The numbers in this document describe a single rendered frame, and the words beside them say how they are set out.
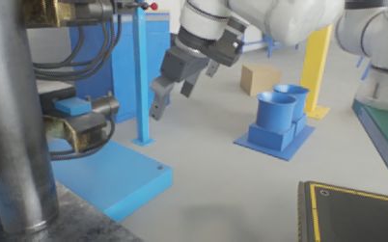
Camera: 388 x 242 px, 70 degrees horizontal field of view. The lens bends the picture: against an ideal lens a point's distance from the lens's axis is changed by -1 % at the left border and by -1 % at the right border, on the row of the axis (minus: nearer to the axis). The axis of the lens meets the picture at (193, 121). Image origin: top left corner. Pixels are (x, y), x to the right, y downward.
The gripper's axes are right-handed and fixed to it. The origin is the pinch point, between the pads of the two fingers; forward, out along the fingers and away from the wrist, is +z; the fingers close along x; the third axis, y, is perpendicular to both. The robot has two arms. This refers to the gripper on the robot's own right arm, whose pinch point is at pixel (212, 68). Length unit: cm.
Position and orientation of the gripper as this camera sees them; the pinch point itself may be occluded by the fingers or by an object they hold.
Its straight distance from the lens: 96.9
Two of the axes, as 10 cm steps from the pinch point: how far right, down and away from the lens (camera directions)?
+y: 8.8, 4.7, -0.1
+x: 1.5, -2.7, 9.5
